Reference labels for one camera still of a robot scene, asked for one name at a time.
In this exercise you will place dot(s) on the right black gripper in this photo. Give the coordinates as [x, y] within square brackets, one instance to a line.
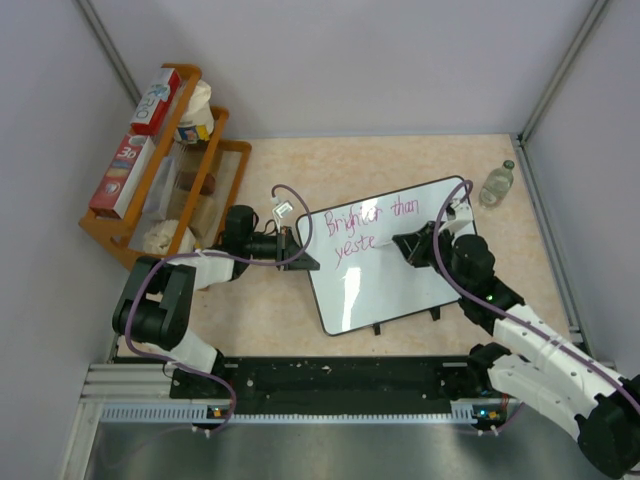
[415, 246]

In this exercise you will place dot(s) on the white crumpled bag lower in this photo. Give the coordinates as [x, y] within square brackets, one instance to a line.
[158, 239]

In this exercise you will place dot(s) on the clear plastic box on shelf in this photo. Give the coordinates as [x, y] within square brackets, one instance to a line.
[158, 198]

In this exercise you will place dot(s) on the white whiteboard black frame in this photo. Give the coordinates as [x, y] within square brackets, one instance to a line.
[358, 285]

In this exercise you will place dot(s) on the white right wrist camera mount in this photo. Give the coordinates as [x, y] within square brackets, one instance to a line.
[458, 216]

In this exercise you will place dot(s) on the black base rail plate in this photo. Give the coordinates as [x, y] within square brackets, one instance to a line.
[353, 385]

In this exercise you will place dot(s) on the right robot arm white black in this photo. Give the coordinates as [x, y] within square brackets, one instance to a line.
[527, 359]

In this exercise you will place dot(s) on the red 3D toothpaste box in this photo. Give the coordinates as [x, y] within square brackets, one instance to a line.
[115, 191]

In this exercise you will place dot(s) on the orange wooden shelf rack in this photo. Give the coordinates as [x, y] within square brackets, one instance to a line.
[225, 159]

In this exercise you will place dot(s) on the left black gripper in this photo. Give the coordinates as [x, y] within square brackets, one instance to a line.
[286, 244]

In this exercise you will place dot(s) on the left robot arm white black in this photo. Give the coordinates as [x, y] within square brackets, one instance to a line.
[155, 304]

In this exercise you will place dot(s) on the red white toothpaste box upper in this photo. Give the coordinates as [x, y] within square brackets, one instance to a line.
[154, 104]

